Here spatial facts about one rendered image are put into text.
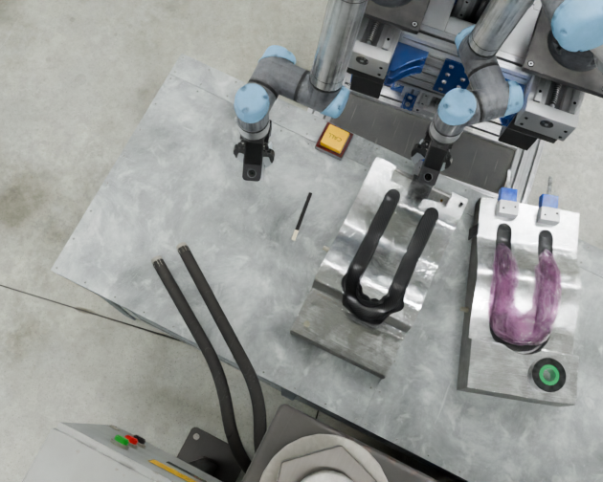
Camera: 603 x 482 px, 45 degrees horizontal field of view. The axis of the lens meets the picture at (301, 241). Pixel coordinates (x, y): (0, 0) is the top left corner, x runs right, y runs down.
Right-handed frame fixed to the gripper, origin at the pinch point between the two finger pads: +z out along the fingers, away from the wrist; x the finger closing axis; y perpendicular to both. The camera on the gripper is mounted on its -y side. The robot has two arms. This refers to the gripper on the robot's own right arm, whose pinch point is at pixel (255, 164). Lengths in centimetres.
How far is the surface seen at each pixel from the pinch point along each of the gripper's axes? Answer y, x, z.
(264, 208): -10.0, -4.1, 4.5
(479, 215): -5, -60, -1
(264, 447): -68, -16, -116
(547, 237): -8, -78, 0
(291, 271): -25.9, -13.7, 4.5
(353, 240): -17.9, -28.1, -4.9
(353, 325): -38.6, -31.1, -1.5
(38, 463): -76, 19, -63
